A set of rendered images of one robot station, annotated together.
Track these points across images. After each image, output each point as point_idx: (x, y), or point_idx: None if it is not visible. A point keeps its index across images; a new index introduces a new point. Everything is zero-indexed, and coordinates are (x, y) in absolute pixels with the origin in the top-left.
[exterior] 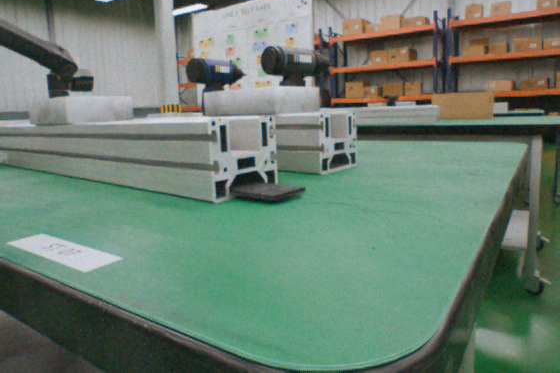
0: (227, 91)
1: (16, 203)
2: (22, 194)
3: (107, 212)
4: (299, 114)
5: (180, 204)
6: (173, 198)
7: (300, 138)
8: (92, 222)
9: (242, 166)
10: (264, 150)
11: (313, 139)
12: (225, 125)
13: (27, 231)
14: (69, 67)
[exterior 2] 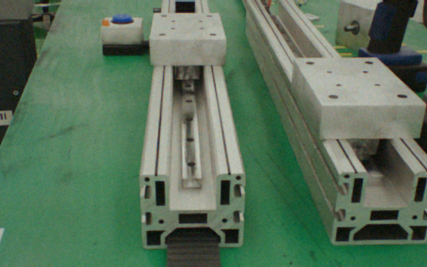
0: (302, 74)
1: (61, 156)
2: (85, 138)
3: (73, 214)
4: (332, 156)
5: (125, 232)
6: (140, 215)
7: (328, 186)
8: (44, 228)
9: (202, 213)
10: (223, 208)
11: (333, 198)
12: (164, 181)
13: (4, 217)
14: None
